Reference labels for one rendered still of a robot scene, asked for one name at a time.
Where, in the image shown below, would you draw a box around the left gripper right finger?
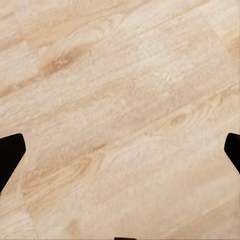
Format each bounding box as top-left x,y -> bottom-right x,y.
224,132 -> 240,173

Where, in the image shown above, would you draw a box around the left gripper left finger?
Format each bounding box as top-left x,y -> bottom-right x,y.
0,133 -> 26,193

